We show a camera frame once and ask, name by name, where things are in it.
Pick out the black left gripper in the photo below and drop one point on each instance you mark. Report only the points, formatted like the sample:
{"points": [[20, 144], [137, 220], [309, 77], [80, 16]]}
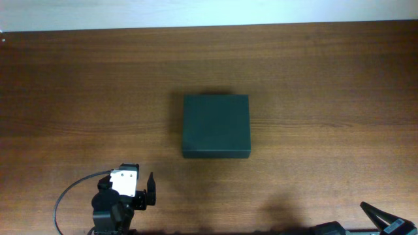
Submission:
{"points": [[140, 195]]}

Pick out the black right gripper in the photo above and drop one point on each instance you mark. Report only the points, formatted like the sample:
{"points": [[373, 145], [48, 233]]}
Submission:
{"points": [[371, 211]]}

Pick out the black storage box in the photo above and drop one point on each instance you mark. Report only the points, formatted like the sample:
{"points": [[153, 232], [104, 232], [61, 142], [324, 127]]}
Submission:
{"points": [[216, 127]]}

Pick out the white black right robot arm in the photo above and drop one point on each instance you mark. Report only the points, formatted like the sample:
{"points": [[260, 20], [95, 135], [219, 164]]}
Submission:
{"points": [[335, 228]]}

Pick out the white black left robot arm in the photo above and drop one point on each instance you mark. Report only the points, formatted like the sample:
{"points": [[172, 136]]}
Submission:
{"points": [[118, 199]]}

